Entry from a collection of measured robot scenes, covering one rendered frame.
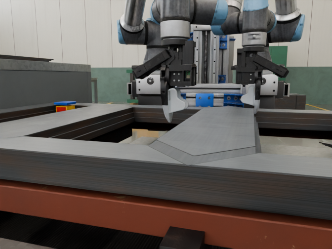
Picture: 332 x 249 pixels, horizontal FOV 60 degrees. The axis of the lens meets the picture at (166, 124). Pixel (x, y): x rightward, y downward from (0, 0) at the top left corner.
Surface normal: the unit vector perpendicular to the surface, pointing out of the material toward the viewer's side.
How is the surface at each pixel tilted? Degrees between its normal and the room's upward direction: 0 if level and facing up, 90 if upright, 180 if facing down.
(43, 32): 90
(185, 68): 90
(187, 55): 90
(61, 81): 90
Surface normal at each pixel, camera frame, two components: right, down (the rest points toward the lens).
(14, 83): 0.96, 0.05
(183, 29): 0.50, 0.15
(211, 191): -0.29, 0.16
